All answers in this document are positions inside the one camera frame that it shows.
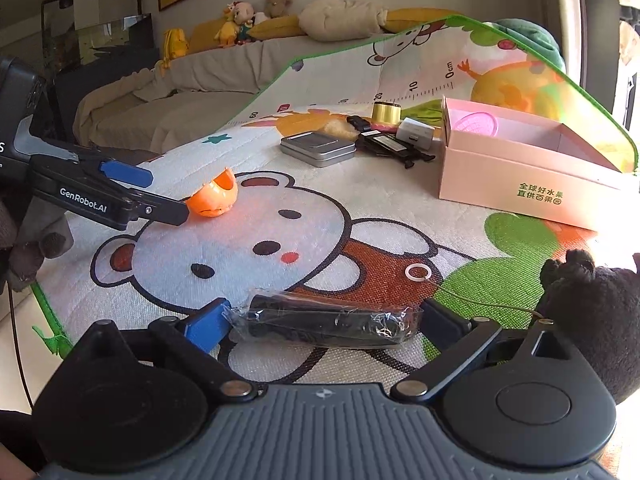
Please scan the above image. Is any cartoon printed play mat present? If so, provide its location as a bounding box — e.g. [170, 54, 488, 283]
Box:
[30, 14, 640, 397]

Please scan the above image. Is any pink cardboard box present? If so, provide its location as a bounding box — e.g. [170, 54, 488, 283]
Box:
[438, 95, 635, 232]

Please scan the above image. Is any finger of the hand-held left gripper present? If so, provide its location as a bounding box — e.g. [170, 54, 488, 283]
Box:
[131, 193, 192, 227]
[97, 159, 155, 189]

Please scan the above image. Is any yellow plush backpack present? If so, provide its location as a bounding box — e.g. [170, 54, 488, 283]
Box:
[155, 28, 190, 77]

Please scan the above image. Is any silver metal tin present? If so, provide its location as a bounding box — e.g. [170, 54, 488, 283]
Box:
[279, 131, 357, 169]

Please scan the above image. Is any white charger plug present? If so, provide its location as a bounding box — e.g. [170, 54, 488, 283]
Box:
[396, 117, 435, 151]

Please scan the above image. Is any gold tape spool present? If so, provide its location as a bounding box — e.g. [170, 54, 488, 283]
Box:
[371, 101, 400, 128]

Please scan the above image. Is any pink round lid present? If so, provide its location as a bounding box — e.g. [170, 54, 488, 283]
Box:
[451, 112, 501, 139]

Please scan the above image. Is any glass fish tank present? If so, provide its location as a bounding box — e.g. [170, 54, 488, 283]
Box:
[40, 0, 157, 69]

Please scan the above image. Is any yellow banana pillow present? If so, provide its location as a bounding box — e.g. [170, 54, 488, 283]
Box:
[247, 7, 453, 42]

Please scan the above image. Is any yellow duck plush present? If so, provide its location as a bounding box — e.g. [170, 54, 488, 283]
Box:
[214, 2, 242, 49]

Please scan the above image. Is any dark brown plush toy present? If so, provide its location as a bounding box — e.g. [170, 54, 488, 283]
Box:
[539, 248, 640, 406]

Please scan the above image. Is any person's left hand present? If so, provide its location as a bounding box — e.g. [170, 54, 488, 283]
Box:
[0, 194, 75, 293]

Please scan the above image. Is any beige bolster pillow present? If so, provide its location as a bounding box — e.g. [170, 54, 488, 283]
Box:
[298, 0, 392, 43]

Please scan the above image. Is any grey covered sofa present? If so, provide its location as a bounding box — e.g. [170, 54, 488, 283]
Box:
[72, 30, 363, 155]

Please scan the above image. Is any mustard yellow cushion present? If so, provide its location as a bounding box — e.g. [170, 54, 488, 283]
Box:
[187, 17, 227, 56]

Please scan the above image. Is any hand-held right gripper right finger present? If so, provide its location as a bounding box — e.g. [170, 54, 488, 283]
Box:
[390, 299, 577, 404]

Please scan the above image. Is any black flat clip case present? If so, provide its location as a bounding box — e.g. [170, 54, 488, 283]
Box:
[355, 128, 437, 169]

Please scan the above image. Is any green plush cushion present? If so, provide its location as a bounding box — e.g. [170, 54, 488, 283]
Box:
[492, 18, 567, 72]

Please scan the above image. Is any black cable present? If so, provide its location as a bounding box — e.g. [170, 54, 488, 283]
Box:
[6, 284, 35, 407]

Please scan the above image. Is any grey brown teddy bear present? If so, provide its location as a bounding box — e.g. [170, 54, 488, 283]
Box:
[263, 0, 296, 20]

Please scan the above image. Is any orange plastic toy shell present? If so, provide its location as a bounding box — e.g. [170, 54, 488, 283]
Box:
[186, 167, 240, 219]

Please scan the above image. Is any beige knitted pouch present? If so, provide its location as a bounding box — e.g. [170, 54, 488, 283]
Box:
[320, 115, 362, 139]

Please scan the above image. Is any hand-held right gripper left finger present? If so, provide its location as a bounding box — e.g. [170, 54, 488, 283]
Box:
[72, 298, 258, 404]

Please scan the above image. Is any black tube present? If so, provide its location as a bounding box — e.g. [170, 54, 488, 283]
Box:
[223, 289, 425, 352]

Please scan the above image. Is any pink faced doll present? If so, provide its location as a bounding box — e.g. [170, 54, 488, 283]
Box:
[231, 1, 257, 44]

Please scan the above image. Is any thin beige cord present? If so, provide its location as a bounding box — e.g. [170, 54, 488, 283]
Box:
[429, 280, 551, 319]

